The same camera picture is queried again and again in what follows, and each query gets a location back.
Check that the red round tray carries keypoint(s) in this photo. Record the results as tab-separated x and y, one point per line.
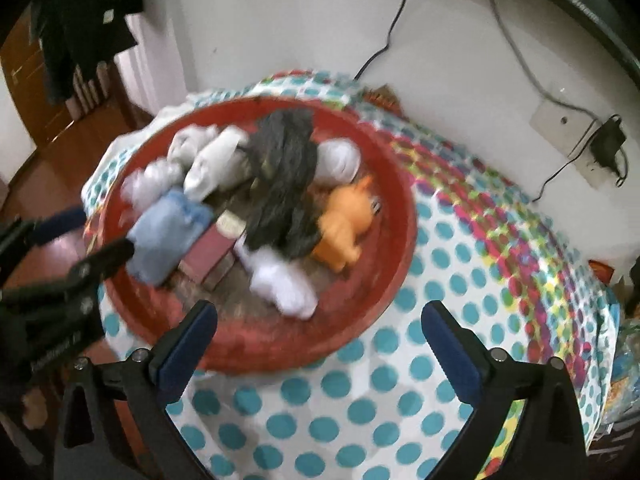
350	310

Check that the pile of snack bags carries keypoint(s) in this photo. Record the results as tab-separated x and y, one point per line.
622	375

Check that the light blue sock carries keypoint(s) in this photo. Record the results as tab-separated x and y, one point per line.
165	237

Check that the brown wooden door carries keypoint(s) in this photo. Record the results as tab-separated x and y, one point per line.
25	90

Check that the knotted white sock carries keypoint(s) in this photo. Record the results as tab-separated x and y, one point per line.
187	145

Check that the black wall charger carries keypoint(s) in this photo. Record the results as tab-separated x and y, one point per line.
607	142

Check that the red flat packet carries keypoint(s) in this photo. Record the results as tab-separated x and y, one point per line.
600	268

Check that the orange toy duck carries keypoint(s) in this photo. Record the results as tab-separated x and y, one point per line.
345	225

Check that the large white sock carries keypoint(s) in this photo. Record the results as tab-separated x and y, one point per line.
280	280

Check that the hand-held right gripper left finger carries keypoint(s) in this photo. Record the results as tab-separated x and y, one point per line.
185	345

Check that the person's left hand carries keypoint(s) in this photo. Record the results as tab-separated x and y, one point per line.
34	407

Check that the white wall switch plate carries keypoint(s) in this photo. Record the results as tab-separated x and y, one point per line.
560	125

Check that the dark hanging clothing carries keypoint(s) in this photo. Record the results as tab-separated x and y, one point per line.
85	20

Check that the red snack wrapper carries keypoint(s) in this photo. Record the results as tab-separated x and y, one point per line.
385	97

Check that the red cigarette box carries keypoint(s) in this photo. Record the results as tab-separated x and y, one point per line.
207	260

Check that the polka dot bed sheet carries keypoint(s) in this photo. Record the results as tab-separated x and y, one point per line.
450	260

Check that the black cloth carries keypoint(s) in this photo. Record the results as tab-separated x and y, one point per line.
282	175

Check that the white sock ball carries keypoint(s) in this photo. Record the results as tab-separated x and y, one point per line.
217	162

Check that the small white sock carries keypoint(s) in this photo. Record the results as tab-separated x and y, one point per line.
340	157

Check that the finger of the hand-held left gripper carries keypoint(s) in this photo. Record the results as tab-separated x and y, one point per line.
100	260
60	222

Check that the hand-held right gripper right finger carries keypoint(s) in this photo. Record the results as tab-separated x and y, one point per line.
452	350

